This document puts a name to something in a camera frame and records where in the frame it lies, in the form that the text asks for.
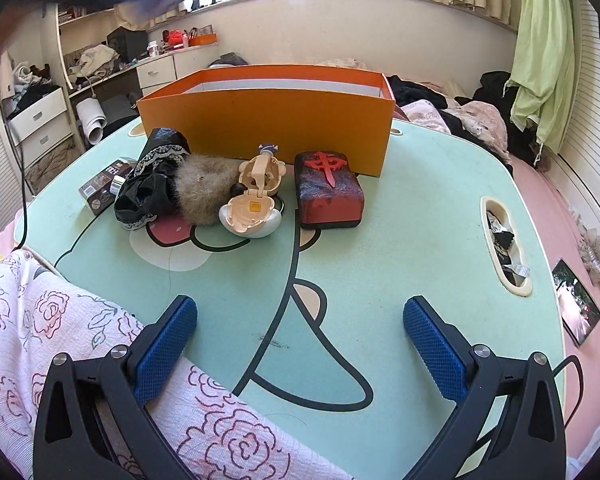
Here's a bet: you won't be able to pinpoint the white paper roll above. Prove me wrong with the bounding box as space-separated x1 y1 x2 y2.
75 97 106 145

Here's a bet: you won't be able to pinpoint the white drawer unit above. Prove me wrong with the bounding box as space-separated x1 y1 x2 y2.
7 86 78 181

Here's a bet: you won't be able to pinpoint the white clothes pile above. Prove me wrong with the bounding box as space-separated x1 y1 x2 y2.
75 44 121 78

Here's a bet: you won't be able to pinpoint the green cartoon desktop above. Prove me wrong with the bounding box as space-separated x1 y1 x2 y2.
12 110 568 466

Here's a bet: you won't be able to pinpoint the black lace-trimmed cloth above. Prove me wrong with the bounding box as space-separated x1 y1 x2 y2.
114 127 191 232

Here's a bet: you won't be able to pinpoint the fluffy fur pompom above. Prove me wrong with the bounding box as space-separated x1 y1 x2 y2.
172 156 238 226

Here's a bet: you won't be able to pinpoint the black garment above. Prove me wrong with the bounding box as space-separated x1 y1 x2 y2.
387 76 461 133

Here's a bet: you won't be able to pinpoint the dark red mahjong block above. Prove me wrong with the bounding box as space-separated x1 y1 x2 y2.
293 150 366 231

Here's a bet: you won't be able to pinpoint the white drawer cabinet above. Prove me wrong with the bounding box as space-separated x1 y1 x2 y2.
136 51 220 92

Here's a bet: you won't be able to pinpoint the patterned clothes pile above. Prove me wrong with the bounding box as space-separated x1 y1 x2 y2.
207 52 251 68

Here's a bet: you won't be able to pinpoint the orange cardboard box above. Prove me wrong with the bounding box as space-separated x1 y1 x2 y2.
136 64 396 178

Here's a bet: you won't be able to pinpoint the mixed clothes heap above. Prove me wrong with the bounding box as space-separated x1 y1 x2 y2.
0 62 63 111

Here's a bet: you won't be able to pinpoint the black wrappers in slot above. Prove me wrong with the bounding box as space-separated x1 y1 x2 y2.
486 210 531 281

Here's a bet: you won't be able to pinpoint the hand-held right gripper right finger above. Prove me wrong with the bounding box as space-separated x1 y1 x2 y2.
402 295 567 480

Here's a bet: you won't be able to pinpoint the black box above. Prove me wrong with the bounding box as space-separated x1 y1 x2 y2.
106 26 149 62

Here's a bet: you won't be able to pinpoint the pink floral quilt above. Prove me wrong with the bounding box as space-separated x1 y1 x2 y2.
320 57 512 163

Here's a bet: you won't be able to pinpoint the black clothes pile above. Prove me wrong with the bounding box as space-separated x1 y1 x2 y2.
472 71 543 168

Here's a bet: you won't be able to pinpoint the smartphone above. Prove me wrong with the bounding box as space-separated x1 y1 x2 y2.
550 258 600 347

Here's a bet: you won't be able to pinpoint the grey furry trinket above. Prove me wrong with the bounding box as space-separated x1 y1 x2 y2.
570 205 600 286

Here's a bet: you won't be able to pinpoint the light green hanging cloth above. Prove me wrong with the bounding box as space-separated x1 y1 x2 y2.
509 0 578 158

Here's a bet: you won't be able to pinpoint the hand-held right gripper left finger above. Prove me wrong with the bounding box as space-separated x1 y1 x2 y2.
32 294 199 480

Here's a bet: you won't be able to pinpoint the cream egg-shaped toy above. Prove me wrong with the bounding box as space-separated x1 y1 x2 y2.
218 143 284 238

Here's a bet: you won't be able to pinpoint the dark printed packet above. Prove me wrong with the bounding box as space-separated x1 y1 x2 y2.
78 159 138 217

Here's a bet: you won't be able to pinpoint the white wall shelf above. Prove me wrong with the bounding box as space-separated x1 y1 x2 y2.
42 2 131 91

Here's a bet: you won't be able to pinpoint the white rose-print cloth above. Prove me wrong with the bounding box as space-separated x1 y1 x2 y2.
0 249 366 480

